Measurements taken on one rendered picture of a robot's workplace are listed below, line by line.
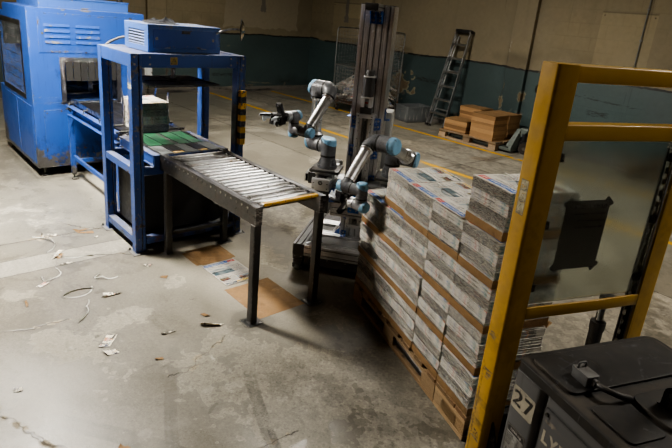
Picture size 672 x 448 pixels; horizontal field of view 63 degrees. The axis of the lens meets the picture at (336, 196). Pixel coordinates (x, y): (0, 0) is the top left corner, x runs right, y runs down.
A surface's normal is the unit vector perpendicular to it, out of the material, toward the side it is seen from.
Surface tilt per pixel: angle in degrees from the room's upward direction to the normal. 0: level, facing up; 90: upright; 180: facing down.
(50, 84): 90
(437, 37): 90
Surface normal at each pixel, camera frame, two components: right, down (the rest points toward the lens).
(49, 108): 0.65, 0.29
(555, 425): -0.94, 0.03
